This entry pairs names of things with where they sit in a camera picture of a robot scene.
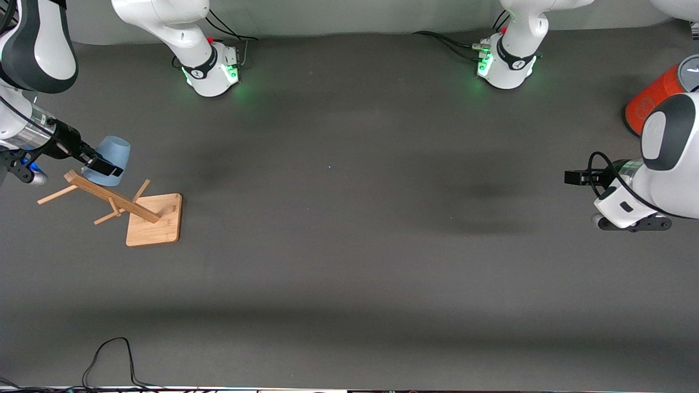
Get light blue plastic cup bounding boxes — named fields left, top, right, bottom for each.
left=82, top=135, right=132, bottom=187

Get black arm base cables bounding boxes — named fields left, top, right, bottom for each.
left=412, top=11, right=511, bottom=61
left=205, top=8, right=258, bottom=69

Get thin black looped cable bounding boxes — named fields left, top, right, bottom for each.
left=82, top=337, right=164, bottom=391

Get dark grey table cloth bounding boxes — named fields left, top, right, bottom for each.
left=0, top=22, right=699, bottom=389

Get black arm wrist cable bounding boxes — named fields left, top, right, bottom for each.
left=587, top=152, right=678, bottom=219
left=0, top=96, right=61, bottom=159

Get wooden cup rack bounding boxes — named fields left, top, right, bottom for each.
left=37, top=169, right=182, bottom=247

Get black right arm wrist cable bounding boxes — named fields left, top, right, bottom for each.
left=0, top=96, right=61, bottom=159

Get black left arm base cables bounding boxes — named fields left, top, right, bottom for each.
left=412, top=11, right=511, bottom=61

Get black right arm base cables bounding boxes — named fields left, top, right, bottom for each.
left=205, top=8, right=258, bottom=69

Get orange canister with grey lid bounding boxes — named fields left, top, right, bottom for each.
left=625, top=53, right=699, bottom=137

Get black left arm wrist cable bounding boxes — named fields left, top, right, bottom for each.
left=587, top=152, right=678, bottom=219

